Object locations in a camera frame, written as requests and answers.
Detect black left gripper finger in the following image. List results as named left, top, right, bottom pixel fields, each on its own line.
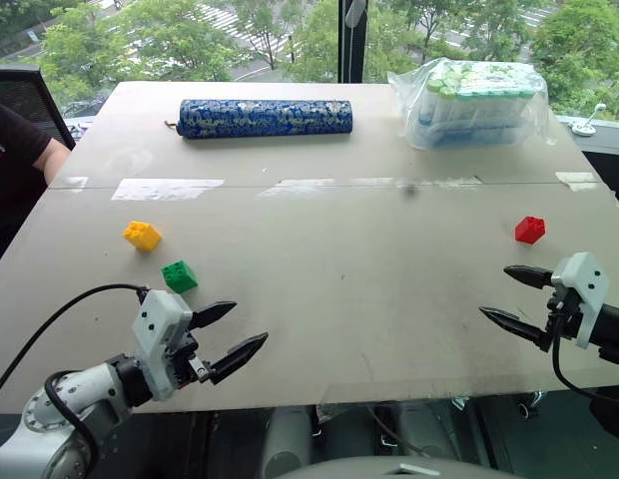
left=208, top=331, right=270, bottom=386
left=191, top=300, right=239, bottom=330

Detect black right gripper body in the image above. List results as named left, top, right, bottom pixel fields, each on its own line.
left=544, top=284, right=585, bottom=353

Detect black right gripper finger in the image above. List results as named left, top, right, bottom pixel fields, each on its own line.
left=477, top=305, right=553, bottom=353
left=503, top=264, right=555, bottom=290

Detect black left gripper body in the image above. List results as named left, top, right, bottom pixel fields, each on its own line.
left=165, top=323, right=215, bottom=391

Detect red toy brick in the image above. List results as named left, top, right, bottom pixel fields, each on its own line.
left=514, top=215, right=546, bottom=246

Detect green toy brick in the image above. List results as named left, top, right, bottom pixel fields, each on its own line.
left=160, top=259, right=200, bottom=294

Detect yellow toy brick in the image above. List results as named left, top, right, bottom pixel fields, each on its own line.
left=122, top=220, right=164, bottom=252

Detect small white desk lamp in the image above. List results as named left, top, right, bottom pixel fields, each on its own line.
left=571, top=102, right=608, bottom=137

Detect plastic bag of tubes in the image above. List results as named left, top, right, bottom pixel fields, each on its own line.
left=386, top=57, right=559, bottom=151

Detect blue patterned rolled mat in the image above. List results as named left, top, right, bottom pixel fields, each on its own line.
left=163, top=98, right=354, bottom=141

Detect person in black shirt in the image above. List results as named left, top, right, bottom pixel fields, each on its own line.
left=0, top=94, right=72, bottom=273

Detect black mesh office chair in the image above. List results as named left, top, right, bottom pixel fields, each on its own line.
left=0, top=64, right=77, bottom=151

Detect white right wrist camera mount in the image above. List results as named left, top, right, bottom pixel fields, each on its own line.
left=549, top=251, right=611, bottom=349

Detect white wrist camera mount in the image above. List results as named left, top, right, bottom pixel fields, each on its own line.
left=549, top=251, right=611, bottom=349
left=131, top=288, right=194, bottom=402

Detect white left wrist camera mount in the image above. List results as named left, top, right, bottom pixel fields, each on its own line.
left=131, top=288, right=194, bottom=402

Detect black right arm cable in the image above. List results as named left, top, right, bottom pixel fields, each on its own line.
left=546, top=293, right=619, bottom=408

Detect black window frame post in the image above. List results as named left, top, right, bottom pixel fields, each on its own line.
left=335, top=0, right=366, bottom=85

